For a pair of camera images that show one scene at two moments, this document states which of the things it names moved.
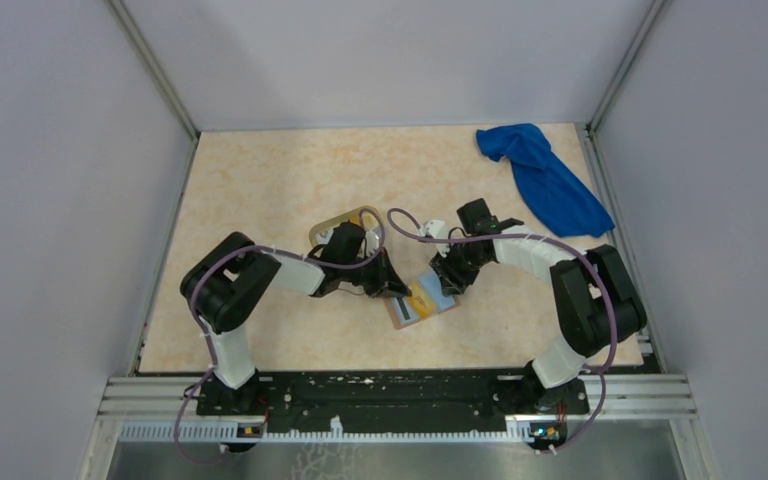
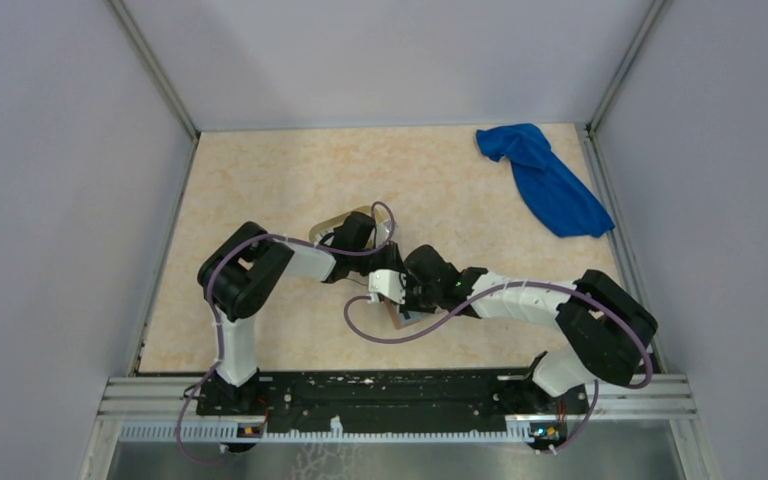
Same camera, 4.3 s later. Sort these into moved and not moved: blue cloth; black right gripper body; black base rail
Moved: black right gripper body
Not moved: blue cloth; black base rail
